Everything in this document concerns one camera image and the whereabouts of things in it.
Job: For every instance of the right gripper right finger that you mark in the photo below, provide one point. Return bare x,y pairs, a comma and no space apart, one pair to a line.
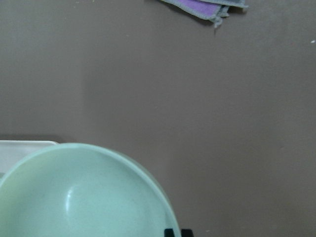
187,233

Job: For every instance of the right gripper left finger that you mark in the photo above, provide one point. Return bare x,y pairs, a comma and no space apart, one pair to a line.
168,233

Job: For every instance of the green bowl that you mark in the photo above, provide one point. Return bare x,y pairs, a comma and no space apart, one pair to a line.
81,190

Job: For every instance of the cream rabbit serving tray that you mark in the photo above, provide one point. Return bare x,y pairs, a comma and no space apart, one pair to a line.
12,151

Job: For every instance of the grey purple folded cloth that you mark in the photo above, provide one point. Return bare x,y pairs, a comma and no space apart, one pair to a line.
210,10

